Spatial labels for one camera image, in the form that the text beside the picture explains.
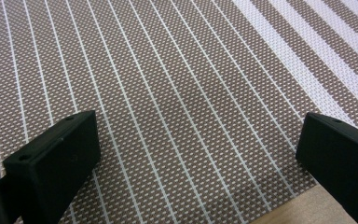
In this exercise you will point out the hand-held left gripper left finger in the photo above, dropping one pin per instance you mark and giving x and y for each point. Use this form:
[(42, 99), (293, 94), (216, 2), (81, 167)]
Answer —
[(52, 165)]

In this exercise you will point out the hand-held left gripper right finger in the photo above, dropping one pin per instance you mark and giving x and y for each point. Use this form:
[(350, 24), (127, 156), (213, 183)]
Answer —
[(338, 158)]

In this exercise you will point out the brown white striped woven placemat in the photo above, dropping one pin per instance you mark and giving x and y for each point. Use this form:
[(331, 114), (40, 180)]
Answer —
[(180, 87)]

